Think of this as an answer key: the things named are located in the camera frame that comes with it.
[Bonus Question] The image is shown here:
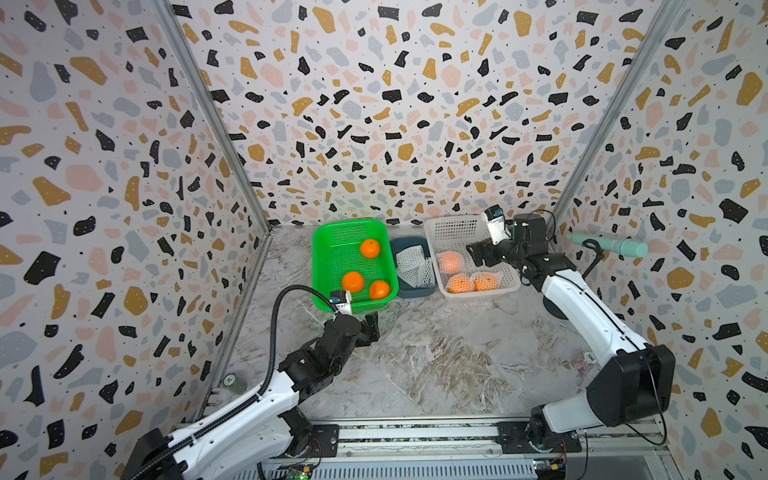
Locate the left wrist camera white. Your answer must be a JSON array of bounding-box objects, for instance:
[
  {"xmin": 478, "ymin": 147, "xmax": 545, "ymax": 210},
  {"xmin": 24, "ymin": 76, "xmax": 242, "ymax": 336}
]
[{"xmin": 329, "ymin": 290, "xmax": 352, "ymax": 315}]

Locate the black microphone stand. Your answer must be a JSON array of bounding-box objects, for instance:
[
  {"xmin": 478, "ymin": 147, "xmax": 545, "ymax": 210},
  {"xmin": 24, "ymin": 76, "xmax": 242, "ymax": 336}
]
[{"xmin": 542, "ymin": 239, "xmax": 604, "ymax": 321}]

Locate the green patterned tape roll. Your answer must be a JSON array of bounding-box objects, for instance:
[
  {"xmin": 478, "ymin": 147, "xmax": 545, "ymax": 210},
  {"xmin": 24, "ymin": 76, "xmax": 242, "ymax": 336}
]
[{"xmin": 221, "ymin": 372, "xmax": 248, "ymax": 395}]

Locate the dark teal plastic bin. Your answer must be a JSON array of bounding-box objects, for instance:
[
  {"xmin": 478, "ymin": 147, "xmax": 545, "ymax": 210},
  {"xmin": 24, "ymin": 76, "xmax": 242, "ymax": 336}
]
[{"xmin": 390, "ymin": 236, "xmax": 437, "ymax": 299}]

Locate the white foam net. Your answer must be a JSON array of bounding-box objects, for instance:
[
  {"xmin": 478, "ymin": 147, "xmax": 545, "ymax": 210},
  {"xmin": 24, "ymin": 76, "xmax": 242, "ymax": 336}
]
[
  {"xmin": 412, "ymin": 259, "xmax": 436, "ymax": 289},
  {"xmin": 395, "ymin": 245, "xmax": 427, "ymax": 272}
]

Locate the green plastic mesh basket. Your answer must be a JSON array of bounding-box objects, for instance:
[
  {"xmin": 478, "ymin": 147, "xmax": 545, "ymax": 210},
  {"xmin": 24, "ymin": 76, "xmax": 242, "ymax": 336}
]
[{"xmin": 312, "ymin": 219, "xmax": 399, "ymax": 313}]

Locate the small crumpled wrapper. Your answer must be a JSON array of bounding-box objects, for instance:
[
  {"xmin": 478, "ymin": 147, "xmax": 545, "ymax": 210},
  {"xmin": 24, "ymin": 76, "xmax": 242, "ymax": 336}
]
[{"xmin": 572, "ymin": 351, "xmax": 597, "ymax": 375}]

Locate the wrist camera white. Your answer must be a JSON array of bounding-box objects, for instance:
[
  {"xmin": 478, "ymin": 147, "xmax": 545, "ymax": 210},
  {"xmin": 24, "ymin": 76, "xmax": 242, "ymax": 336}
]
[
  {"xmin": 483, "ymin": 205, "xmax": 509, "ymax": 245},
  {"xmin": 329, "ymin": 290, "xmax": 352, "ymax": 315}
]

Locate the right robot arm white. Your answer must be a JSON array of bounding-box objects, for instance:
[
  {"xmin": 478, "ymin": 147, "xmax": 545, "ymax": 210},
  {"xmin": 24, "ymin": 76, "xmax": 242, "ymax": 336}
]
[{"xmin": 466, "ymin": 205, "xmax": 676, "ymax": 451}]

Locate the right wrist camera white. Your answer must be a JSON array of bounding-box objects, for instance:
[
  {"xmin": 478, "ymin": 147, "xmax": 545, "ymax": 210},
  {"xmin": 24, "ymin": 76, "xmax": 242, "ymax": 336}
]
[{"xmin": 483, "ymin": 205, "xmax": 509, "ymax": 245}]

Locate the white plastic mesh basket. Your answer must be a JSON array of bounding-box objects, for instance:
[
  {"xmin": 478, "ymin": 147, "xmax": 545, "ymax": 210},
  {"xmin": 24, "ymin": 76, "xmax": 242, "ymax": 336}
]
[{"xmin": 425, "ymin": 215, "xmax": 521, "ymax": 300}]

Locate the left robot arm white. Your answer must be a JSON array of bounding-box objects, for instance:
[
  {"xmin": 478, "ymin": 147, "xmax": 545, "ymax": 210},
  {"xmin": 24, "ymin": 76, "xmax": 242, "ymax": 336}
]
[{"xmin": 121, "ymin": 312, "xmax": 380, "ymax": 479}]

